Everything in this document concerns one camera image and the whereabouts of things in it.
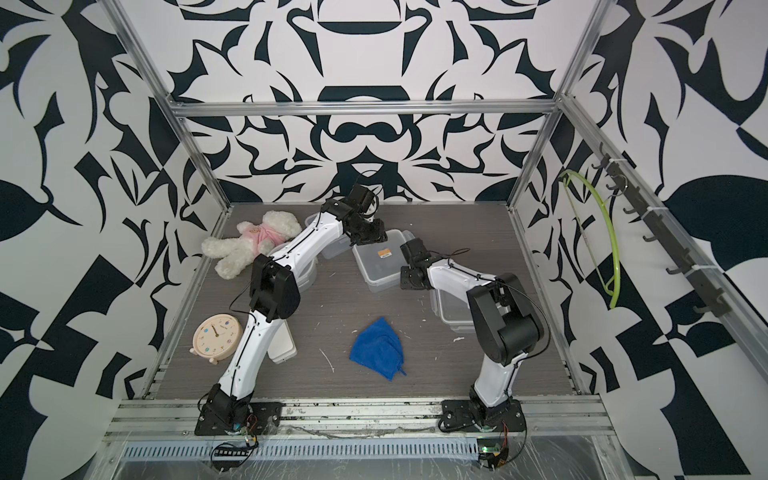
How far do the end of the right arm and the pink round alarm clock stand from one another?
51 cm

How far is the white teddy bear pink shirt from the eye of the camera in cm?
95

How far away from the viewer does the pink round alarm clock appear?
2.76ft

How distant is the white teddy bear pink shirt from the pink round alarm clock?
0.43ft

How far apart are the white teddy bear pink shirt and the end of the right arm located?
437 mm

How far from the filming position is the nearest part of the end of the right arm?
27.5 inches
